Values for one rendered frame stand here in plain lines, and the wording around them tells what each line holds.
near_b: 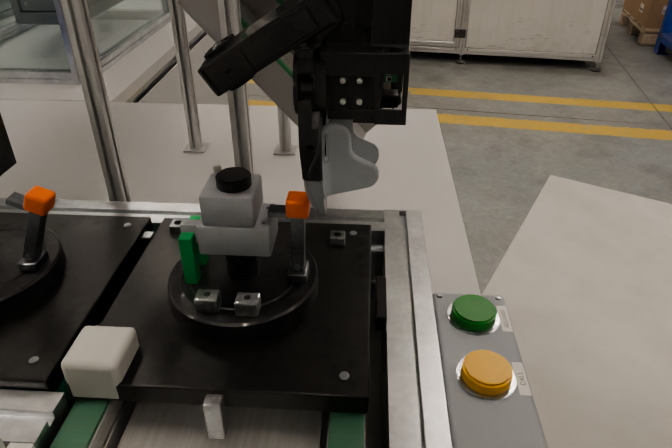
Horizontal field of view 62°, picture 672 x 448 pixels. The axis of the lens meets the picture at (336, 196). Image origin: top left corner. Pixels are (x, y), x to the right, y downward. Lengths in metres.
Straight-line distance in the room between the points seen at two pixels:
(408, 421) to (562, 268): 0.41
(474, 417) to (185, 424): 0.24
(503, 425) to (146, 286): 0.34
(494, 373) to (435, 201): 0.46
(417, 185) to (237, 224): 0.51
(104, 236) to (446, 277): 0.42
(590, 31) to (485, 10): 0.77
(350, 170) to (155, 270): 0.25
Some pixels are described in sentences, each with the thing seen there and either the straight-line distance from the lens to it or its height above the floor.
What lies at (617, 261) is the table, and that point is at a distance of 0.85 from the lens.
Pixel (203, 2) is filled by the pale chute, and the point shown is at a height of 1.19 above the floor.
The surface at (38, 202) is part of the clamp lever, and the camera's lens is 0.55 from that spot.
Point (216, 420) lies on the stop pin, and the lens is 0.47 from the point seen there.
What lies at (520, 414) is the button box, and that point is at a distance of 0.48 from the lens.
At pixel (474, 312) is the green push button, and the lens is 0.53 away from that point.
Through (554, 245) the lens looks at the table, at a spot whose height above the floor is 0.86.
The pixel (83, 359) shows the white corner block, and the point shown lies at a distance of 0.49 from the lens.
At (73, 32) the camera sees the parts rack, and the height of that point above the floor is 1.16.
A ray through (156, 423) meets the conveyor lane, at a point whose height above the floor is 0.92.
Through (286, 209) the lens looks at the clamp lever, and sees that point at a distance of 0.48.
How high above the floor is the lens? 1.32
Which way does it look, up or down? 31 degrees down
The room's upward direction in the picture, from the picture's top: straight up
